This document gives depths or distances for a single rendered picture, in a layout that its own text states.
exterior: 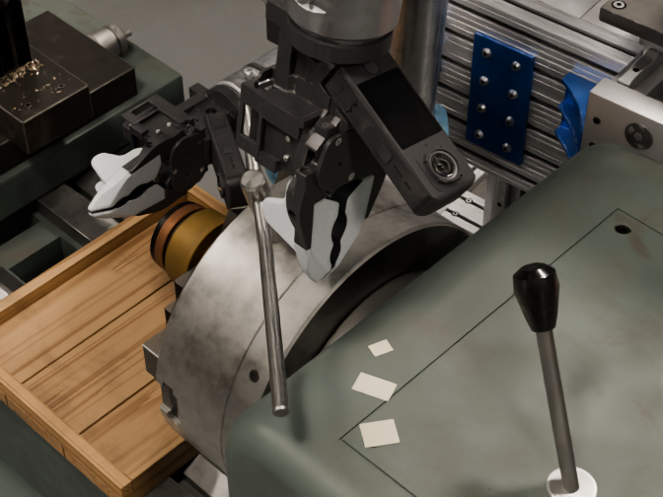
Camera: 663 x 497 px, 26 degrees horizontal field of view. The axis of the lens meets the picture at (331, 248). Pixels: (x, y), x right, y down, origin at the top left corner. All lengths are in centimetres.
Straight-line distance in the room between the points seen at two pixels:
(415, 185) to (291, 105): 11
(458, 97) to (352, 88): 97
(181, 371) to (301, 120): 38
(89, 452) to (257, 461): 46
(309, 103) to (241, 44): 253
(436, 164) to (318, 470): 26
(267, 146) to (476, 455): 27
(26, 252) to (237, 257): 61
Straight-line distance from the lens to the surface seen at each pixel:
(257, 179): 118
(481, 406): 109
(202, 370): 126
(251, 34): 354
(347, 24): 92
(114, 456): 154
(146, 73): 193
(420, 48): 155
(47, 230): 184
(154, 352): 134
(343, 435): 107
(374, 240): 123
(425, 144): 94
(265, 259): 114
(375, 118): 93
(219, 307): 124
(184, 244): 142
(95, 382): 161
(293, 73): 98
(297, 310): 121
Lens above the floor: 211
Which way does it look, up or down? 45 degrees down
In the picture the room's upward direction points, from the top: straight up
